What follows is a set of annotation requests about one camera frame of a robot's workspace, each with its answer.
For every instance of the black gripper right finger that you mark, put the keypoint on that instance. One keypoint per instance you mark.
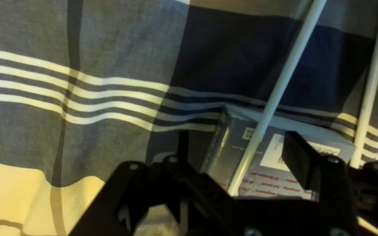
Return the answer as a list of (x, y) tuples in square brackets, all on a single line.
[(338, 197)]

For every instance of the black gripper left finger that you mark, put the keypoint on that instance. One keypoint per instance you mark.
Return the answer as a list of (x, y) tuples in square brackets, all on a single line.
[(124, 197)]

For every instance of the grey hardcover book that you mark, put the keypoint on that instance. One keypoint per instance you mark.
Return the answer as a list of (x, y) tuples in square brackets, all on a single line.
[(233, 145)]

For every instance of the white plastic clothes hanger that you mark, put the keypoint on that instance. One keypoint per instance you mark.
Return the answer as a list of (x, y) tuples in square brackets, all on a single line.
[(287, 74)]

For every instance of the plaid duvet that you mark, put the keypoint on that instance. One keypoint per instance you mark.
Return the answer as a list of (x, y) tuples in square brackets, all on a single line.
[(89, 145)]

